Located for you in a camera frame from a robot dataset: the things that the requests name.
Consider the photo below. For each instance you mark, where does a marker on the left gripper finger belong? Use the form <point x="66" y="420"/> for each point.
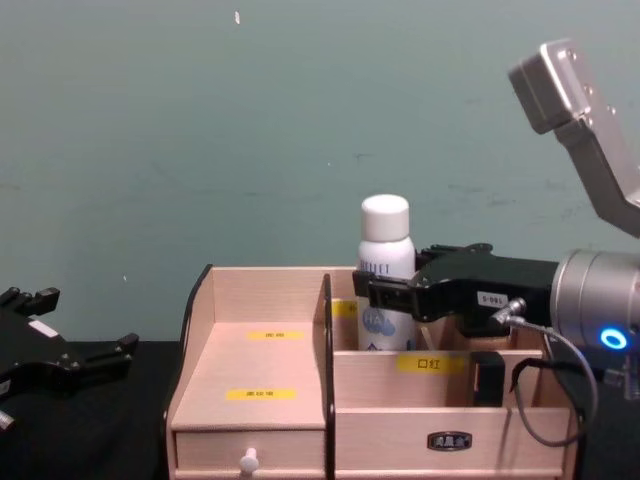
<point x="35" y="299"/>
<point x="105" y="356"/>

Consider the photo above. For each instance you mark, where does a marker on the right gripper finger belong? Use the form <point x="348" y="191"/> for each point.
<point x="450" y="251"/>
<point x="390" y="296"/>

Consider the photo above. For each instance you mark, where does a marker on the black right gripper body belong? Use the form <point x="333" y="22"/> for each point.
<point x="480" y="285"/>

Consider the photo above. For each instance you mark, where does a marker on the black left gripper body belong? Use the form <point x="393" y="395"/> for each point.
<point x="30" y="360"/>

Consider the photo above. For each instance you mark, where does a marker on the white spray bottle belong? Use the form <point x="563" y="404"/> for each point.
<point x="385" y="240"/>

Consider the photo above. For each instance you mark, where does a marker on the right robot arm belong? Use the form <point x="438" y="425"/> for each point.
<point x="590" y="295"/>

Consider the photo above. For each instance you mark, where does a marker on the black table cloth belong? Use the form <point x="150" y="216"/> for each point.
<point x="100" y="430"/>

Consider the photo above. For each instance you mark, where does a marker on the small black box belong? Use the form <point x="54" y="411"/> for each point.
<point x="487" y="377"/>

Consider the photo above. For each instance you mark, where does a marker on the pale wooden desk organizer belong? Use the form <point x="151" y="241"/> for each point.
<point x="380" y="420"/>

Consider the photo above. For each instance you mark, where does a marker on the white drawer knob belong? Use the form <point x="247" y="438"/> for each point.
<point x="249" y="461"/>

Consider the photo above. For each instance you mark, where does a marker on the wooden drawer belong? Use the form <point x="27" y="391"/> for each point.
<point x="280" y="447"/>

